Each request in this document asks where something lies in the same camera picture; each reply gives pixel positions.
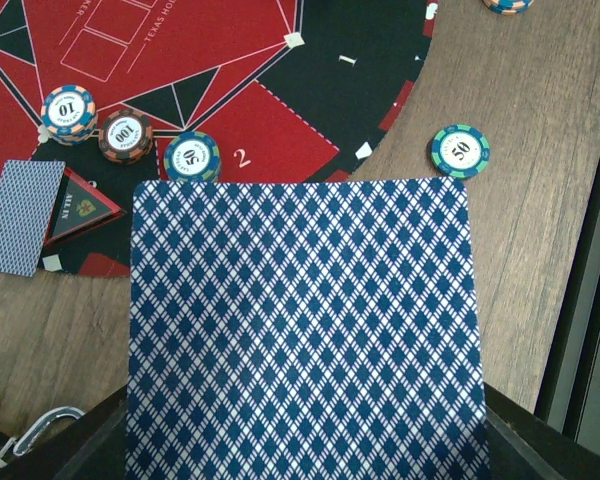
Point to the brown 100 chip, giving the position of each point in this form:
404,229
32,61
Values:
125,136

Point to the black poker chip case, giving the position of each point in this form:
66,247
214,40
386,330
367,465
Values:
19,446

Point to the round red black poker mat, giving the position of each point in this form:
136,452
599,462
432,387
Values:
291,91

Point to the blue playing card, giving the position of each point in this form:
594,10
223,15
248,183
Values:
28,191

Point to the triangular all in marker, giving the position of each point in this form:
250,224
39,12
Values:
79,207

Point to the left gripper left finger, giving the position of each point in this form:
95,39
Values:
92,447

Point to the blue white chip seat three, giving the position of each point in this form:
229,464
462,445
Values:
68,115

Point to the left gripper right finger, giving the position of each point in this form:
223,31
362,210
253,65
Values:
521,446

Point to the black front mounting rail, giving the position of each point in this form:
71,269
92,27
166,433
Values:
569,398

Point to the teal chip stack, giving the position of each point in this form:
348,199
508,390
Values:
460,151

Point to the blue orange chip stack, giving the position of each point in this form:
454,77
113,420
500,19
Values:
508,7

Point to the teal chip seat two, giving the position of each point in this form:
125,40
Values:
192,157

